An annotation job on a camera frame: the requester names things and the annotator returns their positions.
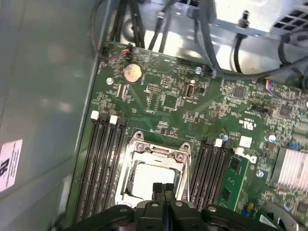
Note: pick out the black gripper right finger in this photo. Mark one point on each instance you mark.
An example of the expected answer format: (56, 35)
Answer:
(180, 216)

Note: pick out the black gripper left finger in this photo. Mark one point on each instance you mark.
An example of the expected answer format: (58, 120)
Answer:
(149, 216)

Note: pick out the square silver CPU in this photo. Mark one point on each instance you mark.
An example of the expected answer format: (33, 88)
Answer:
(149, 173)

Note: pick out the metal CPU socket cover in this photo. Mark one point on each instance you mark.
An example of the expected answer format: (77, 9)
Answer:
(156, 158)

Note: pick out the metal CPU locking lever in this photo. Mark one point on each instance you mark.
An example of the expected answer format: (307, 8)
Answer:
(138, 132)
(186, 144)

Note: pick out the CPU socket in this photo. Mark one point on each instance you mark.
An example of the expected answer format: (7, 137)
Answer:
(130, 186)

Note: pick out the RAM slot with white latches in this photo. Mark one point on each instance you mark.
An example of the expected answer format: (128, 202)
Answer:
(209, 173)
(87, 163)
(106, 166)

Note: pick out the green motherboard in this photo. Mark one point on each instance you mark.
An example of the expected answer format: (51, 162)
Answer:
(149, 115)

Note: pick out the silver finned heat sink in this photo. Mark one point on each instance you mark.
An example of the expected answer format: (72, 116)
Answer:
(291, 168)

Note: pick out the internal USB port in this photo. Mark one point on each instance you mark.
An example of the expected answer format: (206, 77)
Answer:
(190, 91)

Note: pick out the round coin battery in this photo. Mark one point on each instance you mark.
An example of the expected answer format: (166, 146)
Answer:
(132, 73)

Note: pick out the white label sticker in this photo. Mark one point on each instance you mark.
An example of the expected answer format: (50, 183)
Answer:
(10, 166)

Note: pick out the black open PC case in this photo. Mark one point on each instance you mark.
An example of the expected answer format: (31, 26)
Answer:
(48, 72)

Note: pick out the metal drive cage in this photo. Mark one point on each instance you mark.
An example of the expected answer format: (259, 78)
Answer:
(264, 14)

